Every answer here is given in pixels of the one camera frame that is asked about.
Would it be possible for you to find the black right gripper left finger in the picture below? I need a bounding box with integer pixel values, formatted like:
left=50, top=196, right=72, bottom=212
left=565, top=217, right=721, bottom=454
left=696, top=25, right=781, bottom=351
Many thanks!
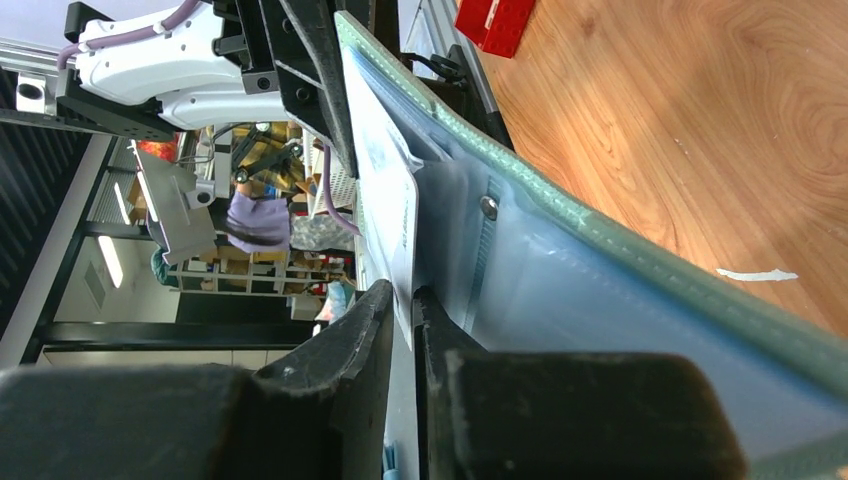
left=1, top=280, right=394, bottom=479

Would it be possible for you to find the red white toy block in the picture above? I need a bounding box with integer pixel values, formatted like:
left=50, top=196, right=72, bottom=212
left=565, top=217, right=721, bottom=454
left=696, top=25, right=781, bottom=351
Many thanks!
left=454, top=0, right=537, bottom=58

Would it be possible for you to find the white blue credit card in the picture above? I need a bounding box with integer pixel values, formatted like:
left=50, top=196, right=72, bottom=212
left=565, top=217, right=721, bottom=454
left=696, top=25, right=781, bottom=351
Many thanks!
left=342, top=47, right=418, bottom=346

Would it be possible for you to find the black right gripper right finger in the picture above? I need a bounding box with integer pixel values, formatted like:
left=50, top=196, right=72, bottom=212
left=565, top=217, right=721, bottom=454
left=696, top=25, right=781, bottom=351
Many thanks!
left=411, top=287, right=748, bottom=479

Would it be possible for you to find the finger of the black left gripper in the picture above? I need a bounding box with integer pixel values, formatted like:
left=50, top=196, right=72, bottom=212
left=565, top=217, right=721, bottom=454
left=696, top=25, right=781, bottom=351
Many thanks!
left=259, top=0, right=358, bottom=178

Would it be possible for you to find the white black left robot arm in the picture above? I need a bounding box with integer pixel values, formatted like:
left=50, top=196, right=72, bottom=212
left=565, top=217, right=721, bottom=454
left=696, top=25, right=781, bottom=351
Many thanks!
left=56, top=1, right=358, bottom=176

